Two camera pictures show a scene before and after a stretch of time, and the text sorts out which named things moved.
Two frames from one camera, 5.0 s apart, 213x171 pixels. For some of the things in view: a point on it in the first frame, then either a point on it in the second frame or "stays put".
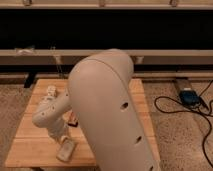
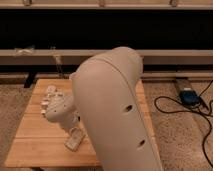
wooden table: [33, 146] stays put
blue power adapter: [189, 97] stays put
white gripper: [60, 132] → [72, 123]
